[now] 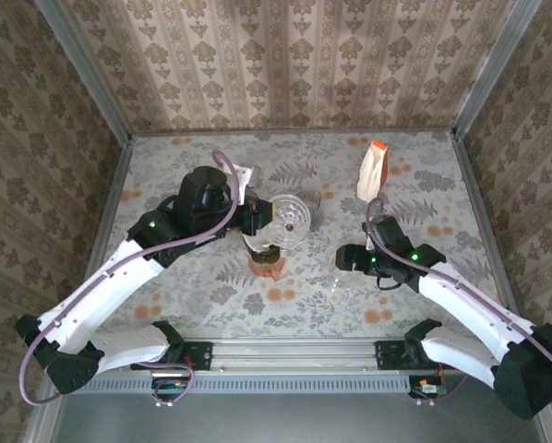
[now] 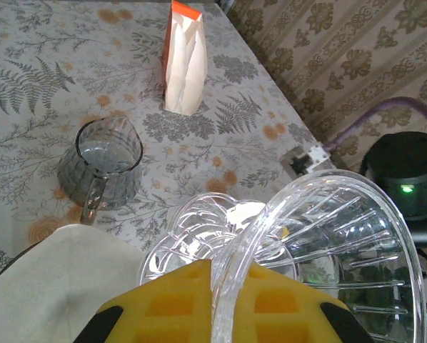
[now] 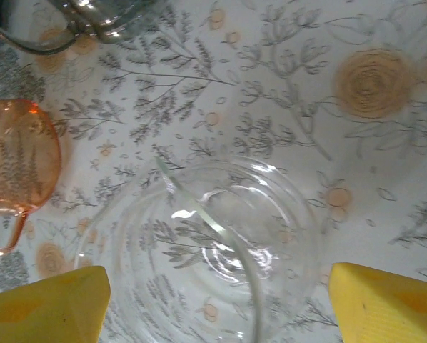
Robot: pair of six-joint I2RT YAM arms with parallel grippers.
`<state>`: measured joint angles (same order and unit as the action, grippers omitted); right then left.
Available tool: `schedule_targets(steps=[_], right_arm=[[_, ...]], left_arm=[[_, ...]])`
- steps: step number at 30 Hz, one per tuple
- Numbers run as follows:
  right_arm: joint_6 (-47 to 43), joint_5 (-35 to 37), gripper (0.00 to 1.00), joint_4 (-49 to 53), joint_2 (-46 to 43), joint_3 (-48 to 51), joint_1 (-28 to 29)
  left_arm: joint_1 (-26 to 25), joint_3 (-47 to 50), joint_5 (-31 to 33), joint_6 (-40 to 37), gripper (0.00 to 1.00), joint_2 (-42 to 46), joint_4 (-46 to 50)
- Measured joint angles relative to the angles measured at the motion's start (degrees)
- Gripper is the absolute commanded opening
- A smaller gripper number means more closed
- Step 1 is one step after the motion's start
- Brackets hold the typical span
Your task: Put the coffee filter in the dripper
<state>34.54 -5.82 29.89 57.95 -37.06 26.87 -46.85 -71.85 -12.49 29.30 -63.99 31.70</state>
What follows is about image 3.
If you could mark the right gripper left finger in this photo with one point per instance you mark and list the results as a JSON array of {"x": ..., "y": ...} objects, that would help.
[{"x": 45, "y": 311}]

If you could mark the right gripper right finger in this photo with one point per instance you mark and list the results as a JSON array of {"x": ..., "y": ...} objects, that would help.
[{"x": 388, "y": 311}]

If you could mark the orange glass server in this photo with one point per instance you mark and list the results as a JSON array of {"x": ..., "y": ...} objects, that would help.
[{"x": 17, "y": 160}]

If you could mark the clear glass dripper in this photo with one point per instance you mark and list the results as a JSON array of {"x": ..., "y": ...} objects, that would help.
[{"x": 213, "y": 221}]

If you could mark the grey glass server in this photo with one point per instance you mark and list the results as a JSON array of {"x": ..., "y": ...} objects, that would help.
[{"x": 110, "y": 21}]

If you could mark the floral tablecloth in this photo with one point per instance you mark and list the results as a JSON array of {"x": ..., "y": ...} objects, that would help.
[{"x": 270, "y": 107}]

